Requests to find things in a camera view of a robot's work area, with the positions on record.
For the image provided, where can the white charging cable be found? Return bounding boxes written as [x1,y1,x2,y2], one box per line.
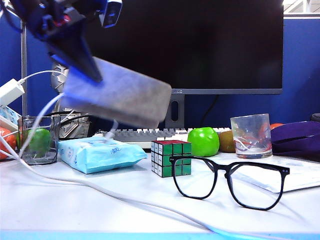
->
[0,70,320,240]

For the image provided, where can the black framed glasses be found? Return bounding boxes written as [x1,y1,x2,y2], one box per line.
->
[169,155,291,211]

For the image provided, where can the grey suede glasses case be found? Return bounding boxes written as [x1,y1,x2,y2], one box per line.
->
[59,56,173,129]

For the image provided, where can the silver robot figurine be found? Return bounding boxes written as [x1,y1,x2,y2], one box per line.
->
[51,62,91,140]

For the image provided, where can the blue and white box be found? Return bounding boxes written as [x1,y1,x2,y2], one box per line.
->
[0,106,22,131]

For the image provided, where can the grey monitor stand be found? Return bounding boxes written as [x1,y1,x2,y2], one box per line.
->
[165,94,186,130]

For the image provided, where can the grey partition post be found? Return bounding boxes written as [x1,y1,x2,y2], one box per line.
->
[20,19,28,117]

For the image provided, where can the purple fabric bag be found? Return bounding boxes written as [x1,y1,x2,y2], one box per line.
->
[270,121,320,156]

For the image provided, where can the white charger adapter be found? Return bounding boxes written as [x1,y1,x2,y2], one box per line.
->
[0,78,26,107]

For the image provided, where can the shiny green apple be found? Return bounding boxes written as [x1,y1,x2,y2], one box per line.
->
[187,126,220,158]

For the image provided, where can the large orange fruit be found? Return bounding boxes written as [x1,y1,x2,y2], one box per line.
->
[0,126,18,161]

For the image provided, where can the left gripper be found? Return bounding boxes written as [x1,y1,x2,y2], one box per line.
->
[24,0,104,83]

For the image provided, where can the white and grey keyboard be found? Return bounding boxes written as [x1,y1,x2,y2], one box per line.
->
[94,127,232,150]

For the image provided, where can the brown kiwi fruit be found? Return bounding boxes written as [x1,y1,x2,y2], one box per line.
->
[217,130,236,154]

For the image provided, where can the black cable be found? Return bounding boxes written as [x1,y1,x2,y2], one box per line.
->
[201,94,220,121]
[44,111,91,123]

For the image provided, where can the smoky square glass cup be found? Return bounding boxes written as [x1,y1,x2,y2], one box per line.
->
[17,115,62,166]

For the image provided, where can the green apple behind glass cup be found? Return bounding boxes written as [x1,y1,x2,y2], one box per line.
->
[16,128,52,158]

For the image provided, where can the black computer monitor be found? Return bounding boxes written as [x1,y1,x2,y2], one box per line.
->
[83,0,285,95]

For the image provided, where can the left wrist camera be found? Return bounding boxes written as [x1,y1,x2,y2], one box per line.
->
[98,0,123,29]

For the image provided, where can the rubik's cube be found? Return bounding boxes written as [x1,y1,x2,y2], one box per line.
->
[150,139,193,178]

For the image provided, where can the clear tumbler with red swirls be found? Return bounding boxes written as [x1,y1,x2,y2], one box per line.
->
[229,113,273,160]

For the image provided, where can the white paper sheet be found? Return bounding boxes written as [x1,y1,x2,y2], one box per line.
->
[217,152,320,193]

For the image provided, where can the light blue wet wipes pack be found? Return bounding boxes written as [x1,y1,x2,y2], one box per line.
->
[57,136,148,175]

